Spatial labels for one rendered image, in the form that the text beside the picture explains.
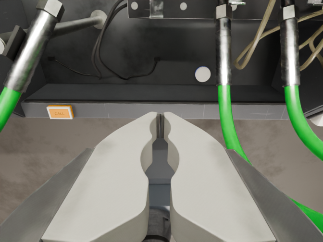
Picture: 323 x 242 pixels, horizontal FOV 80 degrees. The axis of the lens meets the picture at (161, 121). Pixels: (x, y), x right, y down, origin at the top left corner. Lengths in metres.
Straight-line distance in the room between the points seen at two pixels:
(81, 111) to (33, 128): 1.46
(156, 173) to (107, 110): 0.44
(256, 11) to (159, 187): 0.65
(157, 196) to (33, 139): 1.43
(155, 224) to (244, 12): 0.66
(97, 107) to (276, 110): 0.41
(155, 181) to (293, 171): 1.69
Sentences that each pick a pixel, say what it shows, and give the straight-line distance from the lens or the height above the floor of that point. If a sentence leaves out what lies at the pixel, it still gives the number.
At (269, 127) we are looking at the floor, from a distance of 1.83.
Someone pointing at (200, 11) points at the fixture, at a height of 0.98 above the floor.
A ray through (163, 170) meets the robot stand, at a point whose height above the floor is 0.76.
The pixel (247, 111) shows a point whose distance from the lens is 0.48.
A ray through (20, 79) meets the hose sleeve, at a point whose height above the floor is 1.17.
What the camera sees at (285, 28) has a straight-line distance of 0.30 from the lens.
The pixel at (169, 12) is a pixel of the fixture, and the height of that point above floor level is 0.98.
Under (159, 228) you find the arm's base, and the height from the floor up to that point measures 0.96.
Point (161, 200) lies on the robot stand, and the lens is 0.78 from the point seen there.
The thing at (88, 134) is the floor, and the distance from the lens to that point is 1.75.
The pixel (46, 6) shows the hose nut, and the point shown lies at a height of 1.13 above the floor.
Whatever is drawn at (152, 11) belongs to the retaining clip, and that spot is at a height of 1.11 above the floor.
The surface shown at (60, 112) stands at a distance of 0.48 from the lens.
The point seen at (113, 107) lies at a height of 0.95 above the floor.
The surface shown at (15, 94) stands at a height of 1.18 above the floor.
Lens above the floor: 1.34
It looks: 59 degrees down
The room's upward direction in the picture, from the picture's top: 180 degrees counter-clockwise
